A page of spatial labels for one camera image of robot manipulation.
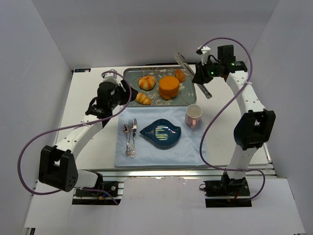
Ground metal tongs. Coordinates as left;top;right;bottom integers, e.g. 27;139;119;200
175;52;212;99

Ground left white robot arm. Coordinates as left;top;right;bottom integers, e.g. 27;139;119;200
39;80;138;192

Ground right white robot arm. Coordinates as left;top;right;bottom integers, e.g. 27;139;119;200
192;45;276;186

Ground striped croissant bread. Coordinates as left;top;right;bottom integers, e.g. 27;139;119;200
135;93;151;105

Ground round striped bread bun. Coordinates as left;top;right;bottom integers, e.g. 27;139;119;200
138;75;156;91

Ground small brown pastry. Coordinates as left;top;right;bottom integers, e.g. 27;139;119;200
175;69;186;83

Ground floral metal tray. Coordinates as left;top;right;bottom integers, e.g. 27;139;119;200
124;67;197;106

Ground silver fork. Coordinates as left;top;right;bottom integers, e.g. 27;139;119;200
127;119;134;156

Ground orange cylindrical cake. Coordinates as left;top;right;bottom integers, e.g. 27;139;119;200
158;76;179;100

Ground pink mug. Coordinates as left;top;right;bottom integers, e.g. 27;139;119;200
185;104;202;129

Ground silver spoon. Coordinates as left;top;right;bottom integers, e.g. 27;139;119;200
123;124;130;156

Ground light blue cloth mat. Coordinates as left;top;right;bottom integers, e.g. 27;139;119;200
114;106;204;167

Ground dark blue leaf plate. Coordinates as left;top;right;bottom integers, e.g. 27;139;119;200
139;118;181;148

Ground silver table knife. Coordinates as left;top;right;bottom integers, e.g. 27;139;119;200
130;118;137;158

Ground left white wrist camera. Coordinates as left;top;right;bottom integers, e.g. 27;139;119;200
101;69;119;85

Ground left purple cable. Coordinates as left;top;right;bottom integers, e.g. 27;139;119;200
17;70;134;206

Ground purple cable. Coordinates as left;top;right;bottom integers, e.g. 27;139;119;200
195;37;266;201
17;70;134;206

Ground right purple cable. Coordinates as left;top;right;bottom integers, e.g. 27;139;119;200
195;37;266;201

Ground aluminium frame rail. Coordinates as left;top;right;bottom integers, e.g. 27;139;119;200
73;167;279;178

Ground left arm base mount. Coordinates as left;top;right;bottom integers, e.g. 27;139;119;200
72;181;124;206

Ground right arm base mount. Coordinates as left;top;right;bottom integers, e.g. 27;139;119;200
199;180;252;208

